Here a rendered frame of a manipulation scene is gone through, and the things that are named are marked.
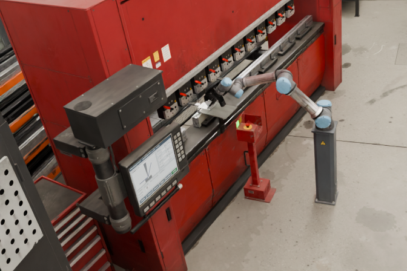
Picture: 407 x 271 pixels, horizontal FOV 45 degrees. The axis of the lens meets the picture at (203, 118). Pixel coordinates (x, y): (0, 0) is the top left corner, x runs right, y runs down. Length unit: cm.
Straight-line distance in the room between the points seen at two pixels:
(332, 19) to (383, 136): 140
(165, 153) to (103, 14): 84
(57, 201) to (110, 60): 117
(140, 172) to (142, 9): 117
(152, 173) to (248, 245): 168
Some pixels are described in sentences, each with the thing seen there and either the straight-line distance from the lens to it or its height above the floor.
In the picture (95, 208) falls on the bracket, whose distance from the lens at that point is 302.
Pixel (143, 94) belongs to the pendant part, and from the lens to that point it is 258.
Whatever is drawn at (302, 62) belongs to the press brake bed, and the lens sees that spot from 537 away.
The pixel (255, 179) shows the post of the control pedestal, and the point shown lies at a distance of 454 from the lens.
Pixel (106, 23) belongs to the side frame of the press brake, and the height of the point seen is 217.
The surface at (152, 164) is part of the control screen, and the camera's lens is 274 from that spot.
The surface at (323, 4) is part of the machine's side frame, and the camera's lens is 569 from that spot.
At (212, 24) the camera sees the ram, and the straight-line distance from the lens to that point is 400.
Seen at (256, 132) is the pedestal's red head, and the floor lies 73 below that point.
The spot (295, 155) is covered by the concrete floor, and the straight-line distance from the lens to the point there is 509.
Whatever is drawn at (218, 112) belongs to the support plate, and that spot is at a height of 100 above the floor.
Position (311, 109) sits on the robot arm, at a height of 105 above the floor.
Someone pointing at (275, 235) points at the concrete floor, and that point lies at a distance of 428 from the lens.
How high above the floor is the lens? 309
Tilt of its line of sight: 32 degrees down
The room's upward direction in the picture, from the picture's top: 10 degrees counter-clockwise
